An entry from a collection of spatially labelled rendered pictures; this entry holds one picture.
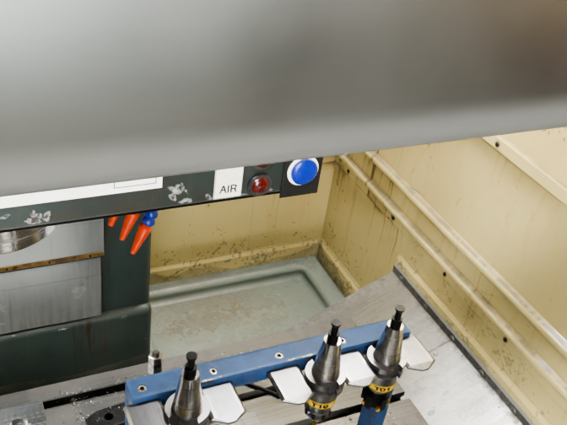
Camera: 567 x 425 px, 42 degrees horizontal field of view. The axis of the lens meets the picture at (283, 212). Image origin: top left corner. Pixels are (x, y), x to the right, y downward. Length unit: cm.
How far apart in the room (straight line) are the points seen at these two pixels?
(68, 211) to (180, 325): 145
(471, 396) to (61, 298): 92
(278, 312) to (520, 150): 96
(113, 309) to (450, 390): 79
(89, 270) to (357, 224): 86
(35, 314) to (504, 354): 101
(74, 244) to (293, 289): 93
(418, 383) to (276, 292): 66
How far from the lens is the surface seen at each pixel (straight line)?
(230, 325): 216
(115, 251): 165
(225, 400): 112
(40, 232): 91
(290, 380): 116
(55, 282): 162
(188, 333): 212
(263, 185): 77
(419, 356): 125
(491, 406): 176
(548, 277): 158
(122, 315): 175
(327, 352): 112
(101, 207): 73
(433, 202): 183
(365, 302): 196
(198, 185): 75
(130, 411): 110
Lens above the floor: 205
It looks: 34 degrees down
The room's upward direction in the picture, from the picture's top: 9 degrees clockwise
